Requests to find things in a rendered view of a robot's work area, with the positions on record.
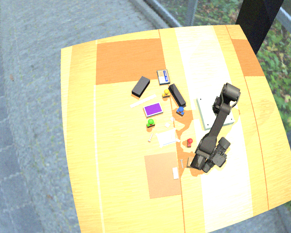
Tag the pale yellow box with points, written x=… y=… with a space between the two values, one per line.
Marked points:
x=190 y=159

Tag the yellow rubber stamp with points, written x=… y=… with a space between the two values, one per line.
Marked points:
x=166 y=93

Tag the red-handled rubber stamp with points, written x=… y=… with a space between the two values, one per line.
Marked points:
x=189 y=141

